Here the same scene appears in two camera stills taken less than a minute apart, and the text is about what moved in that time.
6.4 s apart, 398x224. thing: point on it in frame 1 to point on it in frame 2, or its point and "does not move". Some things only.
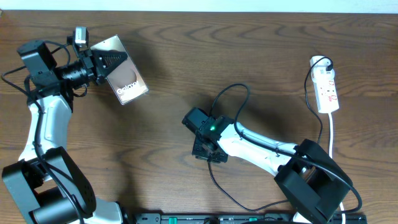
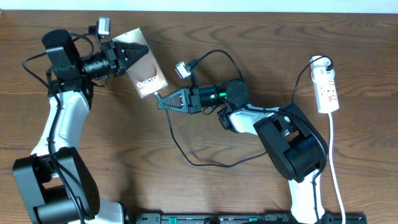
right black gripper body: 201,153 to 194,100
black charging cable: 310,114 to 296,83
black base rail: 248,218 does not move
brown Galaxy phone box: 125,81 to 146,74
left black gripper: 88,62 to 117,49
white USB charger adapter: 318,70 does not move
